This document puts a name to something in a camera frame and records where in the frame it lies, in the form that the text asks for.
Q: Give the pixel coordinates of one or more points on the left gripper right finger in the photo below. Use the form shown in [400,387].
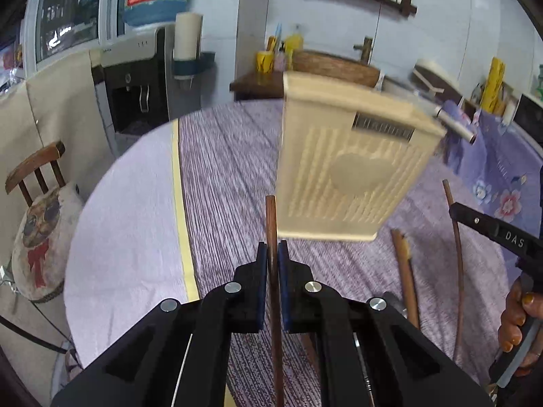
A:
[297,313]

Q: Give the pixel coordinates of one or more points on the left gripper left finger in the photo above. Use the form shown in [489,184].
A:
[249,302]

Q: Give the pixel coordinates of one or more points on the brown wooden chopstick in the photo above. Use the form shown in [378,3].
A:
[403,256]
[275,309]

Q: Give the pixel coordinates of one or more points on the right hand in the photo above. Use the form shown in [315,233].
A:
[518,307]

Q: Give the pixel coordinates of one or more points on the purple floral cloth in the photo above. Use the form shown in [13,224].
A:
[500,169]

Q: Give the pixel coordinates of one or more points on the purple striped tablecloth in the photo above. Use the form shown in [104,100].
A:
[229,159]

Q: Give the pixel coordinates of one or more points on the thin dark brown chopstick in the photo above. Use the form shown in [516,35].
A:
[460,290]

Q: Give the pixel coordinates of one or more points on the white microwave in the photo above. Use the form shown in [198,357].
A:
[529,117]

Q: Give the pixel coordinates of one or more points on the cream plastic utensil holder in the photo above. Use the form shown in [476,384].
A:
[348,157]

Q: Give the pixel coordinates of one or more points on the dark wooden counter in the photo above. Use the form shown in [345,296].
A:
[257,86]

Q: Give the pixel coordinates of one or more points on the wooden chair with cushion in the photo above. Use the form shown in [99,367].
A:
[42,244]

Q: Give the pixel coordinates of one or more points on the woven brown basin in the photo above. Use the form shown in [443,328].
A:
[333,66]

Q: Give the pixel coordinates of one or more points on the yellow mug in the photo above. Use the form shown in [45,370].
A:
[265,62]

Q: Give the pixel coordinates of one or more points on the black water dispenser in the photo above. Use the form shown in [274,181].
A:
[142,91]

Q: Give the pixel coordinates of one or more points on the yellow soap bottle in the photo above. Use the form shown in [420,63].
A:
[294,42]

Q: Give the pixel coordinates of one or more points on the brass faucet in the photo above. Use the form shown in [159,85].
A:
[365,49]

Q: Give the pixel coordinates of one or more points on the paper towel roll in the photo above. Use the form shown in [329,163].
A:
[187,38]

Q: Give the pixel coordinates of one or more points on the cream pan with handle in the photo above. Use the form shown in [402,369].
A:
[429,87]

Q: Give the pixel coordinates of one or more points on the window with frame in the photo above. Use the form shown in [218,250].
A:
[54,28]

